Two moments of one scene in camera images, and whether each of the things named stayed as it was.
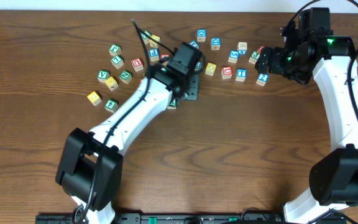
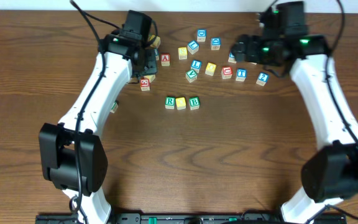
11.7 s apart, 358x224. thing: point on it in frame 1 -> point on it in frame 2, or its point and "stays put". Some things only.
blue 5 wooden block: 234,56 stays put
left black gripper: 192,86 -> 150,66
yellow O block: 211,69 stays put
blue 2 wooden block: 261,79 stays put
